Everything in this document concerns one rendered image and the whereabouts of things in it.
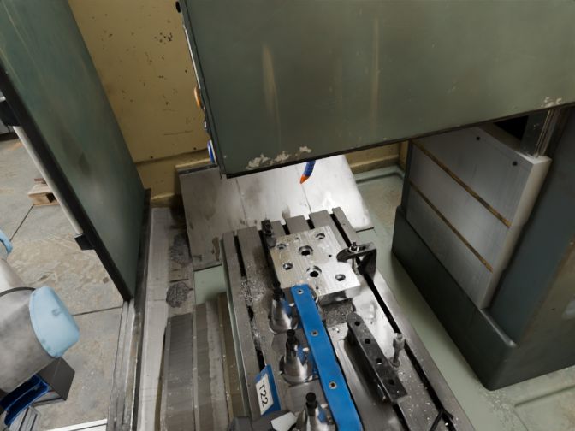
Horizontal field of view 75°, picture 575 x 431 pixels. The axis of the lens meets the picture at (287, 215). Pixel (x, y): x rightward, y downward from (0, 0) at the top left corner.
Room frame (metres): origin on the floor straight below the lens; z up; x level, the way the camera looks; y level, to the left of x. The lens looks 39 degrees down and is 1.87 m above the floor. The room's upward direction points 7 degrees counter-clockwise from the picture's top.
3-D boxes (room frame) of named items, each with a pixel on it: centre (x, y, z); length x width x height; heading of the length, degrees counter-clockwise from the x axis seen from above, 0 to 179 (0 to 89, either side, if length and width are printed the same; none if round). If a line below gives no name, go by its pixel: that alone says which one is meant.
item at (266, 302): (0.52, 0.05, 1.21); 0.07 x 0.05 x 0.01; 99
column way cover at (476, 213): (0.87, -0.50, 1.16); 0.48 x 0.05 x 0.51; 9
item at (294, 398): (0.31, 0.01, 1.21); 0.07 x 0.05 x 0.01; 99
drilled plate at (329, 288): (0.84, -0.05, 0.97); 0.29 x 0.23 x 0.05; 9
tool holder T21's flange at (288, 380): (0.36, 0.02, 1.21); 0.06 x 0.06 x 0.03
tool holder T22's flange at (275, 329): (0.47, 0.04, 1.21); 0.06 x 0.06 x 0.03
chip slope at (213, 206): (1.45, 0.05, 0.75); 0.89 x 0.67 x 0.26; 99
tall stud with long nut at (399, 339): (0.51, -0.24, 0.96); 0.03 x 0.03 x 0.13
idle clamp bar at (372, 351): (0.52, -0.18, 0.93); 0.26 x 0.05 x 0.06; 14
